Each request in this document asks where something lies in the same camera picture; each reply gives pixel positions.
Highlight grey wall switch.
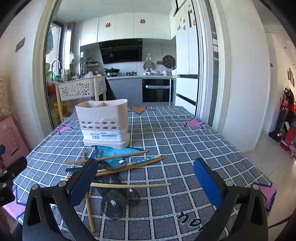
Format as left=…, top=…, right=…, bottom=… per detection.
left=15, top=37, right=26, bottom=53

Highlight black wok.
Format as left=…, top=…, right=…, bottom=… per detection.
left=104, top=67, right=121, bottom=77

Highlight black range hood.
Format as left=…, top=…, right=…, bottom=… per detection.
left=99, top=39, right=143, bottom=65

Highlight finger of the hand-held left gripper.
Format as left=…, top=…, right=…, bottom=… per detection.
left=0, top=157, right=28, bottom=181

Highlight red decoration stand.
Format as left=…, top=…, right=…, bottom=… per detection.
left=268, top=87, right=296, bottom=158

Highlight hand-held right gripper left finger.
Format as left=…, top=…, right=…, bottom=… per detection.
left=22, top=158, right=99, bottom=241

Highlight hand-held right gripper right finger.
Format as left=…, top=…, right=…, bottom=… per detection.
left=193, top=158, right=269, bottom=241

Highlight yellow oil bottle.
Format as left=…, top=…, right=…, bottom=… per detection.
left=53, top=100, right=68, bottom=117

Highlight white refrigerator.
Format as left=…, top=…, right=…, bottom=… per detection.
left=174, top=0, right=200, bottom=115

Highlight beige plastic utensil holder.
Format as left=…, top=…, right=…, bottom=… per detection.
left=75, top=99, right=130, bottom=148

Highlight beige textured panel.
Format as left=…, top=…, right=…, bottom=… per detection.
left=0, top=76, right=12, bottom=121

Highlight pink box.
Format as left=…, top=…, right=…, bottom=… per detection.
left=0, top=116, right=31, bottom=158

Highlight black built-in oven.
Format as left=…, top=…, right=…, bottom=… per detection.
left=142, top=78, right=172, bottom=103

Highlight curved kitchen faucet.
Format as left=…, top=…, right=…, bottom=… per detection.
left=51, top=59, right=62, bottom=75

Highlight white perforated storage cart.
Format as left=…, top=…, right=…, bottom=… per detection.
left=55, top=76, right=106, bottom=124

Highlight blue floral bamboo chopstick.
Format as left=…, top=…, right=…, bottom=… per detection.
left=96, top=156, right=161, bottom=173

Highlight white upper kitchen cabinets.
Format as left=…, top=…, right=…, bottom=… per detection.
left=80, top=13, right=176, bottom=47

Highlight grey plaid star tablecloth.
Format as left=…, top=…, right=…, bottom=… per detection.
left=13, top=106, right=278, bottom=241

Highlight large round hanging pan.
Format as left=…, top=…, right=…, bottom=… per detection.
left=162, top=55, right=177, bottom=69

